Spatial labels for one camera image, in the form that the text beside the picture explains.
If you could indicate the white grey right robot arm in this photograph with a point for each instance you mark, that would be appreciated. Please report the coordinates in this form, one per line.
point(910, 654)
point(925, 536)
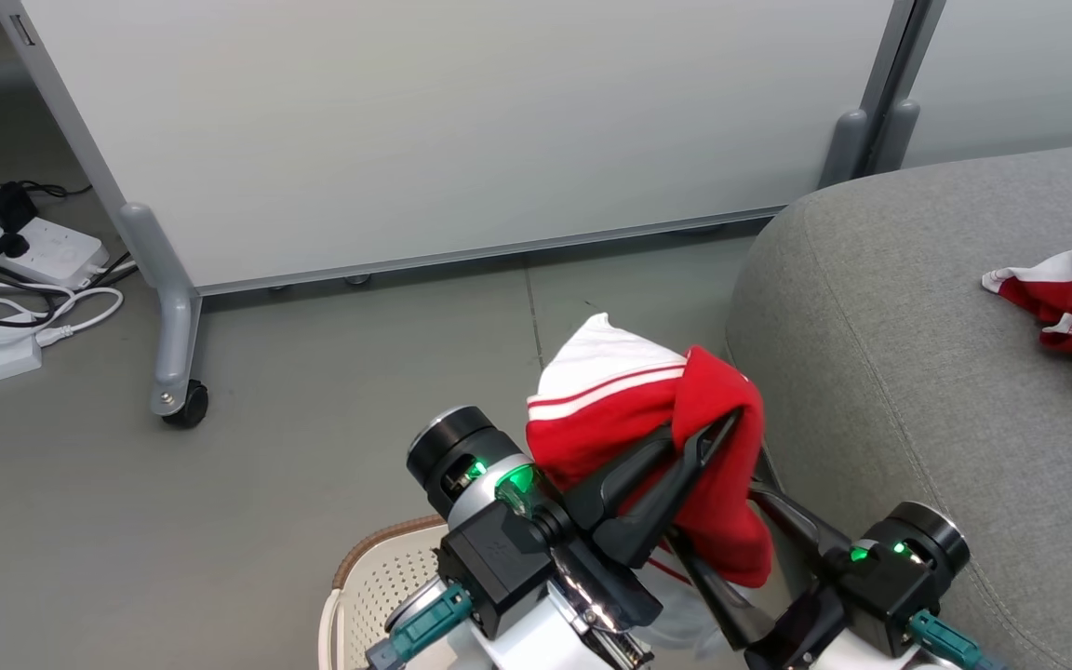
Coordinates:
point(929, 530)

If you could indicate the white power strip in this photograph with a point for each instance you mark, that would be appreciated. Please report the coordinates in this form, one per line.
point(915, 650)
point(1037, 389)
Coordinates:
point(57, 249)

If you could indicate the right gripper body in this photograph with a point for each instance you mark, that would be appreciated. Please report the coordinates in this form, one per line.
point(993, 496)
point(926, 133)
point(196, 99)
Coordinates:
point(806, 633)

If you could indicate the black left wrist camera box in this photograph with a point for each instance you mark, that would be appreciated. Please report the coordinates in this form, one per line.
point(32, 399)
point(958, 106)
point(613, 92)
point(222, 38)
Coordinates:
point(499, 568)

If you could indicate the grey partition leg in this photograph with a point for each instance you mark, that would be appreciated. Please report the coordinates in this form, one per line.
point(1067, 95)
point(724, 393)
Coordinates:
point(175, 326)

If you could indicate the black plug adapter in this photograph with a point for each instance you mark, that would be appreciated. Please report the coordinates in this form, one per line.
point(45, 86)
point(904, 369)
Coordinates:
point(10, 207)

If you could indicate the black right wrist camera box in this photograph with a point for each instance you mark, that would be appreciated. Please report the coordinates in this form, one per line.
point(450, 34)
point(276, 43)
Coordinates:
point(885, 596)

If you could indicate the red white printed jersey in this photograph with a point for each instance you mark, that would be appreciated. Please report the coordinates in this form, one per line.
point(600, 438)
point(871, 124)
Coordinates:
point(610, 381)

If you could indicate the white perforated laundry basket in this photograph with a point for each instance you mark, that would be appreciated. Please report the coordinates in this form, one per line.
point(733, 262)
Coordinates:
point(387, 568)

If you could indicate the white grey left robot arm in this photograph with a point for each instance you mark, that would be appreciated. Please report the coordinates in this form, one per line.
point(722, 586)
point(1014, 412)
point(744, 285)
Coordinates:
point(450, 447)

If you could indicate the narrow white partition panel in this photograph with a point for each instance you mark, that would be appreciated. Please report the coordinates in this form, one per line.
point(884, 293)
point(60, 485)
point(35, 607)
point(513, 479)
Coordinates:
point(1029, 65)

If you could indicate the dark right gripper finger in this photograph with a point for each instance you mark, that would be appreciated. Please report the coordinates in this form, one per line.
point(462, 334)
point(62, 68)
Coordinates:
point(722, 600)
point(806, 530)

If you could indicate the grey fabric sofa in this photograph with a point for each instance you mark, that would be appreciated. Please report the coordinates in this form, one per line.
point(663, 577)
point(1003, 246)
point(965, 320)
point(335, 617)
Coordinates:
point(917, 326)

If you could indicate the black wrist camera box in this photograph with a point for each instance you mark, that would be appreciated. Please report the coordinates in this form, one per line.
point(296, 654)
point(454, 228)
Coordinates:
point(885, 596)
point(499, 568)

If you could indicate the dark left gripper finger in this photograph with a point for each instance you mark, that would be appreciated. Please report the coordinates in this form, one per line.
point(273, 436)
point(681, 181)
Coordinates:
point(615, 479)
point(662, 507)

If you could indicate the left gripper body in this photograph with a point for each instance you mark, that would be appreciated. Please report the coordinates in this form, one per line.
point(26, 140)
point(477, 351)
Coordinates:
point(601, 586)

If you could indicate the black caster wheel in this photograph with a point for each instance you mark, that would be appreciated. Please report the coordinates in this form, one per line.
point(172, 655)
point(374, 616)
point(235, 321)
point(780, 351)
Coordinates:
point(190, 408)

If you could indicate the wide white partition panel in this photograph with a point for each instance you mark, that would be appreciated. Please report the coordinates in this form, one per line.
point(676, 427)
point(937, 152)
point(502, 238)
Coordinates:
point(462, 121)

